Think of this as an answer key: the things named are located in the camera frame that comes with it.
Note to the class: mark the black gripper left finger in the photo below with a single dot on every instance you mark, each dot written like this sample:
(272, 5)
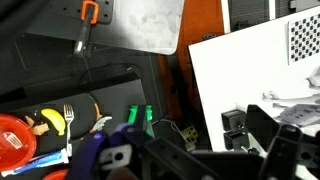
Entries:
(162, 160)

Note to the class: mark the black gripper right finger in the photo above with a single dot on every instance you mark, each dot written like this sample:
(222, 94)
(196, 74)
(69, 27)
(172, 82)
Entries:
(286, 146)

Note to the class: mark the green doll toy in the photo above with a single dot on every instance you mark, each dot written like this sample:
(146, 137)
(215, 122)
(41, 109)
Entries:
(141, 116)

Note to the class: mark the orange bowl middle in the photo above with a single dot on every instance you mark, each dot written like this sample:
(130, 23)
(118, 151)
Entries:
(57, 175)

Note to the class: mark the orange plastic bowl with fork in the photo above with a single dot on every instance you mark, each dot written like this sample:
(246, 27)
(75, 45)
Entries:
(11, 158)

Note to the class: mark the toothpaste tube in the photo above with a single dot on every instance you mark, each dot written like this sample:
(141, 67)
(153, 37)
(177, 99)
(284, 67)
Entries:
(54, 158)

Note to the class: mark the silver fork on table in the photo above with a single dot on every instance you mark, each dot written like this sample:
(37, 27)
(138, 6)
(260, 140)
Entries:
(69, 117)

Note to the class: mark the yellow toy banana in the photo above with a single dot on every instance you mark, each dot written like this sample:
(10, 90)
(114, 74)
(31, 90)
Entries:
(56, 119)

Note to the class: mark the checkerboard calibration sheet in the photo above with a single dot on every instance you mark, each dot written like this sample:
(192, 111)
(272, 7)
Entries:
(303, 38)

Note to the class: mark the grey metal plate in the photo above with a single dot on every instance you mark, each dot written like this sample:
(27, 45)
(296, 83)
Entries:
(143, 25)

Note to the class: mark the silver plastic fork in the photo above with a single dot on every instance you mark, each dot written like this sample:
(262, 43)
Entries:
(12, 139)

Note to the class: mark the orange-handled pliers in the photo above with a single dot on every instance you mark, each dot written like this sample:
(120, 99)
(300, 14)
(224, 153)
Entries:
(100, 119)

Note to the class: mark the orange-handled clamp tool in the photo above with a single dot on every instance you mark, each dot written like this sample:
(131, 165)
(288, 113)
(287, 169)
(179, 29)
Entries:
(89, 16)

